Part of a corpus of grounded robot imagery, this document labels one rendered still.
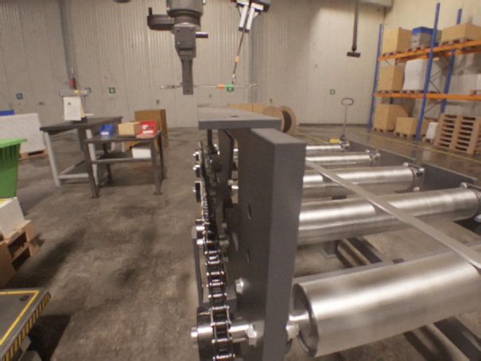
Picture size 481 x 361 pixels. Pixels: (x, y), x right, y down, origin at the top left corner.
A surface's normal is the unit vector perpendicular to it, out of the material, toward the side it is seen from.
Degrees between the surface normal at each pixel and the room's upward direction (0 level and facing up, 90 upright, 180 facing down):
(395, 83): 90
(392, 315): 59
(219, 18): 90
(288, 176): 90
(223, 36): 90
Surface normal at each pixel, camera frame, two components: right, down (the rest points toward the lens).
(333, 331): 0.16, -0.11
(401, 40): 0.18, 0.33
